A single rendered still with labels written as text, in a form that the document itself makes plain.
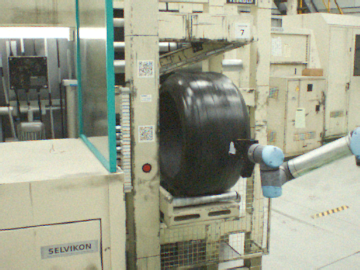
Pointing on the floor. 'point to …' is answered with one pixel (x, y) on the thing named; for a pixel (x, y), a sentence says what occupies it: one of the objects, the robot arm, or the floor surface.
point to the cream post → (141, 195)
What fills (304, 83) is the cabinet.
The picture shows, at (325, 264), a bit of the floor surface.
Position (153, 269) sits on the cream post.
